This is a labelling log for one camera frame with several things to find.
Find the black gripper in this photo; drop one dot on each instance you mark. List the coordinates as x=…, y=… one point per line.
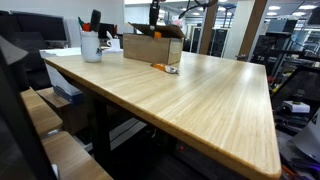
x=154, y=10

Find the brown cardboard box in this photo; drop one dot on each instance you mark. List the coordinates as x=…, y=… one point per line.
x=150, y=50

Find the white box with blue base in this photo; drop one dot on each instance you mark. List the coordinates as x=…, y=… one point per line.
x=60, y=80

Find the small orange object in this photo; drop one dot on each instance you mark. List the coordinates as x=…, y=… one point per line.
x=157, y=35

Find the small white pitcher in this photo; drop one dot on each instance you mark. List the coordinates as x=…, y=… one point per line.
x=115, y=44

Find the small dark monitor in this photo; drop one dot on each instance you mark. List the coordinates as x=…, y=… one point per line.
x=106, y=30

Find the narrow brown pillar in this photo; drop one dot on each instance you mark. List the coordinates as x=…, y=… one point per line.
x=209, y=30

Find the white mug with dark logo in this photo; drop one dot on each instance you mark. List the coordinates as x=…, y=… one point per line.
x=90, y=46

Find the orange marker cap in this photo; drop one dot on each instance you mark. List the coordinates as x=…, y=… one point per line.
x=86, y=27

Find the black equipment cabinet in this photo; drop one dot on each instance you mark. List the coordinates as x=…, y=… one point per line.
x=220, y=43

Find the green marker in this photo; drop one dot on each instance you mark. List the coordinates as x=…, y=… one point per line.
x=80, y=22

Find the white desk surface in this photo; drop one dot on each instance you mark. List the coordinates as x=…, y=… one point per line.
x=63, y=52

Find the large black monitor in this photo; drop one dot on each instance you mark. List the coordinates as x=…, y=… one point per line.
x=40, y=26

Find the black table leg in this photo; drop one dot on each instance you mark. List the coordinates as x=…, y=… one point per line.
x=101, y=133

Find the plain brown carton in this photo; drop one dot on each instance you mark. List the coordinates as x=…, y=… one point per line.
x=71, y=115

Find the light wooden board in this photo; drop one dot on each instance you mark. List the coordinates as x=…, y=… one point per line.
x=38, y=111
x=71, y=160

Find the white device with black knob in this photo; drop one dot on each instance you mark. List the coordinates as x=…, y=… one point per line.
x=296, y=107

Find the black foreground panel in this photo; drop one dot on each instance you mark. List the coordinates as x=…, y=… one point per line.
x=13, y=133

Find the grey slanted panel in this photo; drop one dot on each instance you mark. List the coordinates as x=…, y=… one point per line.
x=310, y=140

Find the black slanted frame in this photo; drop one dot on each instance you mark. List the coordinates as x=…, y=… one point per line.
x=300, y=85

